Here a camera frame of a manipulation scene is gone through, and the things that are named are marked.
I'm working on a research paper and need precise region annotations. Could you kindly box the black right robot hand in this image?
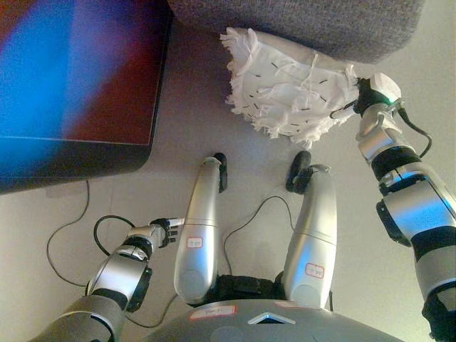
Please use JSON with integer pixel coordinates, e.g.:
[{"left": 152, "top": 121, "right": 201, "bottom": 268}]
[{"left": 330, "top": 73, "right": 403, "bottom": 120}]

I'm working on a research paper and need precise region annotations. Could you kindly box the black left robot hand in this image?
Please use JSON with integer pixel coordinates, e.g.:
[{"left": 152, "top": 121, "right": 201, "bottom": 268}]
[{"left": 149, "top": 217, "right": 186, "bottom": 249}]

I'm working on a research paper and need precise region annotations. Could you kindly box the white fringed pillow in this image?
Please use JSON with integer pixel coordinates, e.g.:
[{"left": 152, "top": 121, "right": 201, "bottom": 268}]
[{"left": 219, "top": 27, "right": 361, "bottom": 150}]

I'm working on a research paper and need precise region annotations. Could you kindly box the silver left robot leg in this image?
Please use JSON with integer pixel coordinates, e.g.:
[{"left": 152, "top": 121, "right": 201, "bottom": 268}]
[{"left": 173, "top": 156, "right": 224, "bottom": 306}]

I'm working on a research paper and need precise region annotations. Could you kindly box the silver robot leg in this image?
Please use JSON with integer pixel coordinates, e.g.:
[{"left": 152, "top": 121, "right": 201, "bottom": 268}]
[
  {"left": 283, "top": 164, "right": 338, "bottom": 309},
  {"left": 173, "top": 156, "right": 224, "bottom": 306}
]

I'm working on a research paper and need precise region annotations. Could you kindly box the black left robot foot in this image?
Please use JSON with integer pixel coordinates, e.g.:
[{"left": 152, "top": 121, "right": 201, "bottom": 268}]
[{"left": 212, "top": 152, "right": 228, "bottom": 194}]

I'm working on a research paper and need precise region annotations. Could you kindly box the black robot foot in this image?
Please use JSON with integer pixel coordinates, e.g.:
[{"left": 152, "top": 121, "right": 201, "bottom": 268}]
[
  {"left": 212, "top": 152, "right": 228, "bottom": 194},
  {"left": 286, "top": 150, "right": 314, "bottom": 195}
]

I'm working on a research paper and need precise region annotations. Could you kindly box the red-edged torso label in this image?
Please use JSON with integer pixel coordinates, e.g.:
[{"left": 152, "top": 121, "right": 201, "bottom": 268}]
[{"left": 188, "top": 305, "right": 238, "bottom": 321}]

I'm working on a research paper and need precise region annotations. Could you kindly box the grey fabric armchair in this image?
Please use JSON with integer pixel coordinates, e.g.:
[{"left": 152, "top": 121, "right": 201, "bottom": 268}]
[{"left": 167, "top": 0, "right": 423, "bottom": 66}]

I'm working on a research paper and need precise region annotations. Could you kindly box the black right robot foot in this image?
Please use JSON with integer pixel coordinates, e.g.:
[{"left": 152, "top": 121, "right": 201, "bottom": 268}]
[{"left": 286, "top": 150, "right": 314, "bottom": 195}]

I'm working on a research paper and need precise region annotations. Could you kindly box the grey robot torso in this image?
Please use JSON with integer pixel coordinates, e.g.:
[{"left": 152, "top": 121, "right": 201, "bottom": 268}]
[{"left": 142, "top": 299, "right": 403, "bottom": 342}]

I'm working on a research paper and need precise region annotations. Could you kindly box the silver right robot leg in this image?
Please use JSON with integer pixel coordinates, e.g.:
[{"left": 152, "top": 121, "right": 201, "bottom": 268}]
[{"left": 283, "top": 164, "right": 338, "bottom": 309}]

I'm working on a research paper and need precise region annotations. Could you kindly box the red-edged right leg label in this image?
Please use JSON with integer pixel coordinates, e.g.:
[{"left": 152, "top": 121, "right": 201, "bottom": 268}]
[{"left": 306, "top": 262, "right": 326, "bottom": 279}]

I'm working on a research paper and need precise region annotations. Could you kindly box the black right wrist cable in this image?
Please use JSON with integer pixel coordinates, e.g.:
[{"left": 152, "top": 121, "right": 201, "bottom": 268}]
[{"left": 398, "top": 102, "right": 434, "bottom": 158}]

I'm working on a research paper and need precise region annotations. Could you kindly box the thin black floor cable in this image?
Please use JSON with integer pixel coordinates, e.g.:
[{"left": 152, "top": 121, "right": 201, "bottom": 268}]
[{"left": 47, "top": 180, "right": 294, "bottom": 328}]

